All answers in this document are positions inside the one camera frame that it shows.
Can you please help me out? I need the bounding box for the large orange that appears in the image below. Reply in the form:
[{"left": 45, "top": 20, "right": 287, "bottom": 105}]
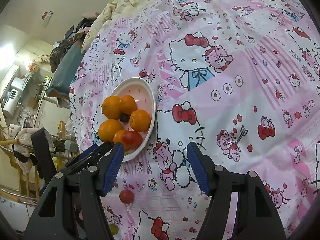
[
  {"left": 101, "top": 96, "right": 121, "bottom": 120},
  {"left": 98, "top": 119, "right": 123, "bottom": 142}
]

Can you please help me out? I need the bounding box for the small round orange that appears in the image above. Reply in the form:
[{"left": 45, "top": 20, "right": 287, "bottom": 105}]
[{"left": 113, "top": 129, "right": 130, "bottom": 151}]

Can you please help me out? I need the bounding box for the small mandarin orange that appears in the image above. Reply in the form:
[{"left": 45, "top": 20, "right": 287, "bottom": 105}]
[{"left": 129, "top": 109, "right": 151, "bottom": 132}]

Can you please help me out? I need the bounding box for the large orange on plate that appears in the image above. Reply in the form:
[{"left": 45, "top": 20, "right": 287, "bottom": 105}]
[{"left": 101, "top": 96, "right": 121, "bottom": 120}]

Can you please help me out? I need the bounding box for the small red cherry tomato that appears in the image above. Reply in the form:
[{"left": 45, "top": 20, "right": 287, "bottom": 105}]
[{"left": 119, "top": 190, "right": 135, "bottom": 204}]

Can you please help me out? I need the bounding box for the small orange on plate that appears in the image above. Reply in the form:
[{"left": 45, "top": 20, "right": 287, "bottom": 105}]
[{"left": 120, "top": 95, "right": 137, "bottom": 115}]

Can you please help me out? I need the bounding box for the green grape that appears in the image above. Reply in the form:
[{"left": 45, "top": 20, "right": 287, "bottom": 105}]
[{"left": 109, "top": 224, "right": 119, "bottom": 235}]

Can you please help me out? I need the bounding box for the blue mattress edge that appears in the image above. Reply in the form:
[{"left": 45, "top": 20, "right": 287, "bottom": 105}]
[{"left": 46, "top": 43, "right": 84, "bottom": 98}]

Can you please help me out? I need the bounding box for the pink white strawberry plate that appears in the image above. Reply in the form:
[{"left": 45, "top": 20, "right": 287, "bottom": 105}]
[{"left": 96, "top": 77, "right": 156, "bottom": 163}]

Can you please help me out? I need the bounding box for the white water heater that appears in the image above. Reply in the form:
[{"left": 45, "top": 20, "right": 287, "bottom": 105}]
[{"left": 3, "top": 89, "right": 21, "bottom": 118}]

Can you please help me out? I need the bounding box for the pile of dark clothes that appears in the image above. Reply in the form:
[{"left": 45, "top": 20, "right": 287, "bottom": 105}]
[{"left": 49, "top": 17, "right": 95, "bottom": 73}]

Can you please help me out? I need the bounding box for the pink Hello Kitty bedsheet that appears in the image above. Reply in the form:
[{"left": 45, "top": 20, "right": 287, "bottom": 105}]
[{"left": 69, "top": 0, "right": 319, "bottom": 239}]

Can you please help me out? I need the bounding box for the cream quilt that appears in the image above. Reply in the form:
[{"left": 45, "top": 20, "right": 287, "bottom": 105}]
[{"left": 81, "top": 0, "right": 156, "bottom": 54}]

